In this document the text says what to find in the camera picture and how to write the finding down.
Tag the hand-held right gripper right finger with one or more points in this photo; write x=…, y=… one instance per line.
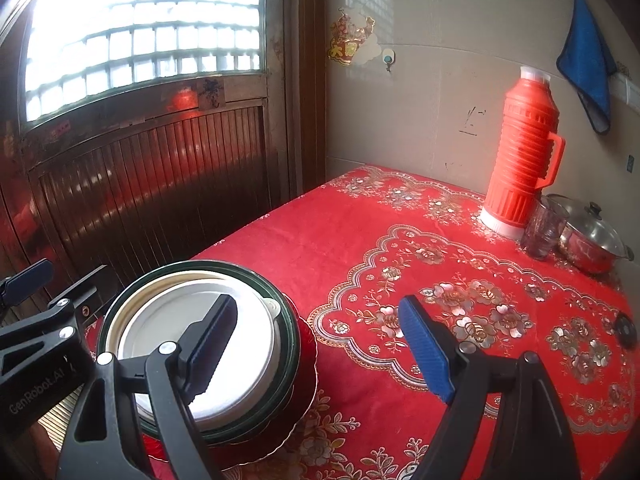
x=425, y=345

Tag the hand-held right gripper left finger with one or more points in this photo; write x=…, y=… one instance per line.
x=215, y=340

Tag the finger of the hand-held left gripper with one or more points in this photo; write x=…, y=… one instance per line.
x=50, y=325
x=27, y=280

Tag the small white foam bowl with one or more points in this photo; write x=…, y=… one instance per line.
x=235, y=390

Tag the large white foam bowl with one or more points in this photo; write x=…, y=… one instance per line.
x=272, y=345

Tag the dark green bowl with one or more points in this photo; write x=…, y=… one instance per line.
x=287, y=360

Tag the red plate with label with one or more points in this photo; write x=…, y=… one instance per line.
x=305, y=375

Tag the red floral tablecloth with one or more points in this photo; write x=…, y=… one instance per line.
x=350, y=260

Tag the brown wooden door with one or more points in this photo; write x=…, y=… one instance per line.
x=150, y=185

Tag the clear glass cup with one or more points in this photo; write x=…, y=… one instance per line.
x=542, y=235

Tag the black round dish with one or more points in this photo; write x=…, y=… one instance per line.
x=626, y=329

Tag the glass pot lid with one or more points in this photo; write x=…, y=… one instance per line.
x=592, y=225

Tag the red thermos flask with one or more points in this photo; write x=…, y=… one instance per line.
x=520, y=160

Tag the barred window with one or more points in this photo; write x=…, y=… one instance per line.
x=125, y=35

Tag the blue hanging towel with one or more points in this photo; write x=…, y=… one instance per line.
x=585, y=60

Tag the small green wall sticker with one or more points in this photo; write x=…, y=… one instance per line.
x=630, y=162

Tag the white wall hook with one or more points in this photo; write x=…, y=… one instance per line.
x=388, y=57

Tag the red gold wall decoration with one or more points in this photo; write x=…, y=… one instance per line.
x=350, y=40

